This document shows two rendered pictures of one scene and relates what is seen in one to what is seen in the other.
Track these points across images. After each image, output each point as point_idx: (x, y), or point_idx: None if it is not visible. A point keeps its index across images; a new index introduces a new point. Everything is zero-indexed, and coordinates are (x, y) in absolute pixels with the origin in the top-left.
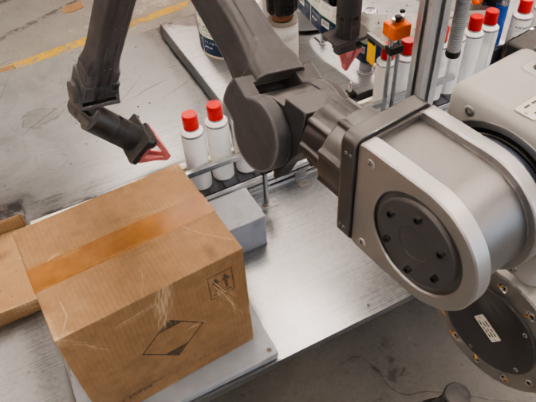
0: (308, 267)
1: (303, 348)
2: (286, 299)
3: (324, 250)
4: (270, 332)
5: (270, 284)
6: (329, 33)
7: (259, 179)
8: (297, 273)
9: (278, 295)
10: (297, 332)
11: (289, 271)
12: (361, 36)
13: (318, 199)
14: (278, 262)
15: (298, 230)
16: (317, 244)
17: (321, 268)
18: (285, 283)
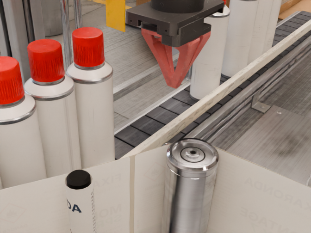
0: (122, 52)
1: (104, 25)
2: (128, 38)
3: (114, 63)
4: (129, 27)
5: (145, 42)
6: (210, 1)
7: None
8: (128, 49)
9: (135, 39)
10: (111, 29)
11: (135, 49)
12: (145, 4)
13: (141, 95)
14: (148, 52)
15: (145, 70)
16: (122, 65)
17: (110, 54)
18: (134, 44)
